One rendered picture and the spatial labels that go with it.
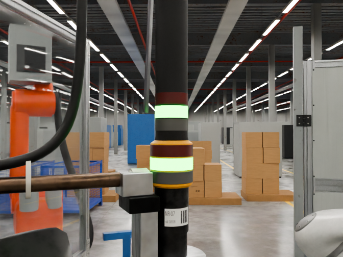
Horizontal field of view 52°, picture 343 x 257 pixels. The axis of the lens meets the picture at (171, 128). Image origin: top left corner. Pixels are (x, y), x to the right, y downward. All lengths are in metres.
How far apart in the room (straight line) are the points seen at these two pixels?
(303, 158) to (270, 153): 6.32
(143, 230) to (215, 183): 7.60
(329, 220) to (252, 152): 7.50
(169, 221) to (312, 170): 1.88
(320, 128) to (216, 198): 5.86
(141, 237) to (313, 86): 1.92
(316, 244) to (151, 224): 0.65
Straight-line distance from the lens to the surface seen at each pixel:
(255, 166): 8.47
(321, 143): 2.18
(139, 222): 0.34
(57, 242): 0.46
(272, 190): 8.64
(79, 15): 0.35
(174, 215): 0.35
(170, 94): 0.34
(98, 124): 10.89
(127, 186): 0.33
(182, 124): 0.35
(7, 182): 0.33
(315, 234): 0.94
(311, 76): 2.19
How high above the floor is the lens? 1.58
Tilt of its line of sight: 1 degrees up
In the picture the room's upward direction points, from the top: straight up
